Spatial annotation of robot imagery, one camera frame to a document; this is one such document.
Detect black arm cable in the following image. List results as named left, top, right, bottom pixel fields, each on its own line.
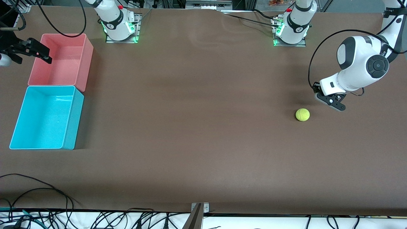
left=35, top=0, right=87, bottom=38
left=308, top=30, right=407, bottom=90

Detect aluminium frame profile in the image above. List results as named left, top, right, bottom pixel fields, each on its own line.
left=14, top=0, right=32, bottom=13

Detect yellow tennis ball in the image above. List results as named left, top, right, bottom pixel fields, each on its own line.
left=295, top=108, right=310, bottom=122

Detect blue plastic bin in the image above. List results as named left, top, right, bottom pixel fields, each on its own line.
left=9, top=85, right=85, bottom=150

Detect grey cable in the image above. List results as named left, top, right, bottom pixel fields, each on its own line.
left=137, top=8, right=153, bottom=24

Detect silver clamp bracket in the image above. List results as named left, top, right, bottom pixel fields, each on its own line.
left=191, top=203, right=210, bottom=213

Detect thin black cable loop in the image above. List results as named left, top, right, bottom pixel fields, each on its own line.
left=0, top=173, right=82, bottom=210
left=9, top=188, right=69, bottom=220

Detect dark metal bar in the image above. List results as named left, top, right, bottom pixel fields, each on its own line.
left=182, top=204, right=204, bottom=229

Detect pink plastic bin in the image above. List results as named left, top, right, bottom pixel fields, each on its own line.
left=28, top=33, right=94, bottom=92

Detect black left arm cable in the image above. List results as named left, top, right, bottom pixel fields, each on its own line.
left=308, top=30, right=407, bottom=90

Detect teal cable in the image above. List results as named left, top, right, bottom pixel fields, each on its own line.
left=0, top=207, right=43, bottom=225

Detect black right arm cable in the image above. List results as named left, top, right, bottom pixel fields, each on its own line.
left=35, top=0, right=87, bottom=38

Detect silver metal equipment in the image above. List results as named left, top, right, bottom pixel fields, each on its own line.
left=185, top=0, right=233, bottom=10

